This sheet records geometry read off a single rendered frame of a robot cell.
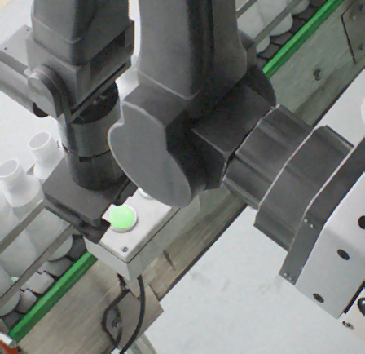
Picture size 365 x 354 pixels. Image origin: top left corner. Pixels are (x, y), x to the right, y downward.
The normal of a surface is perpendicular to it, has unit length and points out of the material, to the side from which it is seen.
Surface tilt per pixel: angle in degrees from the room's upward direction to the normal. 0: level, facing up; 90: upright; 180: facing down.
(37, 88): 88
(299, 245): 90
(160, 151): 88
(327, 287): 90
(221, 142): 30
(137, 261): 110
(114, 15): 117
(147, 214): 20
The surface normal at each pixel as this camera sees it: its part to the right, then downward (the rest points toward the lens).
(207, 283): -0.33, -0.69
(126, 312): 0.70, 0.27
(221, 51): 0.77, 0.49
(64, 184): -0.04, -0.53
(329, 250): -0.63, 0.66
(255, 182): -0.54, 0.40
